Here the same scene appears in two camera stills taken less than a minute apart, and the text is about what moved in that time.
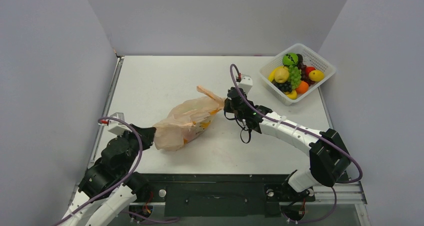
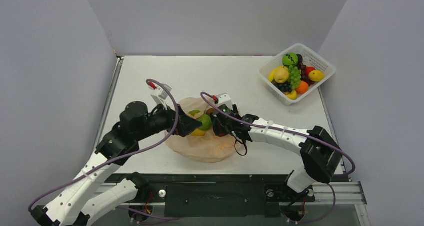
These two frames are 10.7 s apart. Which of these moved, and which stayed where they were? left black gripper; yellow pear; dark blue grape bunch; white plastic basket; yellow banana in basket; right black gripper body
Moved: left black gripper; right black gripper body
Stayed: white plastic basket; yellow banana in basket; yellow pear; dark blue grape bunch
